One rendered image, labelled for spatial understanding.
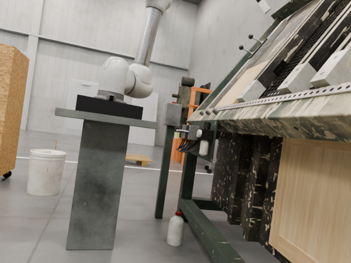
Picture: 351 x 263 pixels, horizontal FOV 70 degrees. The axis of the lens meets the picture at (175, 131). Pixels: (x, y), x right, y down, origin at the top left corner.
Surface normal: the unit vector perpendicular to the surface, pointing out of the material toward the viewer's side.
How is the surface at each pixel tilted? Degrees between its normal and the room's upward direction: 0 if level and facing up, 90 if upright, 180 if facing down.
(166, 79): 90
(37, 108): 90
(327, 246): 90
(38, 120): 90
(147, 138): 76
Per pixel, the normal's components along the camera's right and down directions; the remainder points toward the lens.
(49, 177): 0.67, 0.14
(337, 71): 0.19, 0.03
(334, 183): -0.97, -0.14
